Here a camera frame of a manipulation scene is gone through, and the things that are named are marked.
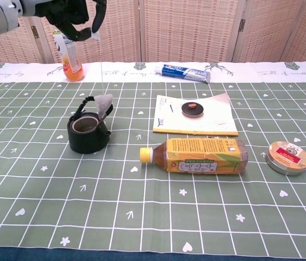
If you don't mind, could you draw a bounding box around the round metal tin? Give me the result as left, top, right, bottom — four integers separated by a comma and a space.
265, 140, 306, 176

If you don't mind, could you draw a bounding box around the woven folding screen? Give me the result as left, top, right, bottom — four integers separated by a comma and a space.
0, 0, 306, 66

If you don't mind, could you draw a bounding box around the grey tea bag with string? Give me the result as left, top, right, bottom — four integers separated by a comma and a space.
89, 27, 114, 120

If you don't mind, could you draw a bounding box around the tea bottle with yellow label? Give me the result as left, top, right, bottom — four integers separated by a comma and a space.
139, 137, 249, 176

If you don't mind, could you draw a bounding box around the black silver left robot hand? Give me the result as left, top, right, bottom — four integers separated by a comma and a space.
19, 0, 107, 42

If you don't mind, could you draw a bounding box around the white notebook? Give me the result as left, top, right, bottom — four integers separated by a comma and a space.
152, 92, 239, 136

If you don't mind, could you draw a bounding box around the black cast iron teapot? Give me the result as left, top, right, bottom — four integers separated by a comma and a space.
67, 96, 114, 155

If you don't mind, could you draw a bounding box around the black teapot lid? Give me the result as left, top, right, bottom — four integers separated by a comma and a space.
182, 102, 204, 119

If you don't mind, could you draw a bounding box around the orange juice bottle black cap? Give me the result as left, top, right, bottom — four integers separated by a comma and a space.
52, 29, 85, 82

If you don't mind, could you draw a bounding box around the blue white toothpaste tube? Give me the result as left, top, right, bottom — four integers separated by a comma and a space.
154, 64, 211, 84

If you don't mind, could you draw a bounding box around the green grid tablecloth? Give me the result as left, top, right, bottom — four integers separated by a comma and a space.
0, 61, 306, 258

